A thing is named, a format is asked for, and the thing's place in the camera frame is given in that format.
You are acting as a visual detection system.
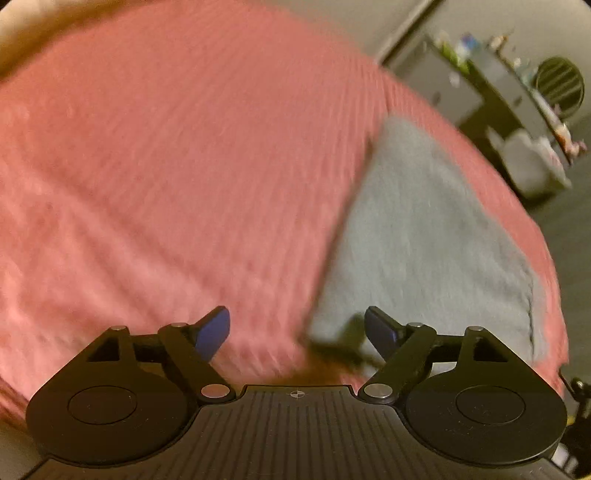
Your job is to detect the white bin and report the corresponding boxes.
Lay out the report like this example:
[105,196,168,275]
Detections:
[488,129,574,200]

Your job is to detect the red ribbed blanket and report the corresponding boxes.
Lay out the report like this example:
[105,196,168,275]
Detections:
[0,0,571,432]

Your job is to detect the grey pants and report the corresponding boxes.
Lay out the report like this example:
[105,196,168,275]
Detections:
[307,115,551,371]

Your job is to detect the dark round fan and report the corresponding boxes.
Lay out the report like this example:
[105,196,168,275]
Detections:
[534,56,587,120]

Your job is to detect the cluttered dark desk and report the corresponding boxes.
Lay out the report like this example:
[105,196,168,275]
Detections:
[436,30,589,158]

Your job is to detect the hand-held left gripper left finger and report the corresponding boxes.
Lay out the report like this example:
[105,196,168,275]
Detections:
[76,305,238,405]

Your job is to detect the grey drawer cabinet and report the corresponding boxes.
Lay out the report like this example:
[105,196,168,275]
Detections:
[385,36,485,126]

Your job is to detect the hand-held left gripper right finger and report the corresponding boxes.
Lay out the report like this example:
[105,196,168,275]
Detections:
[357,305,525,405]

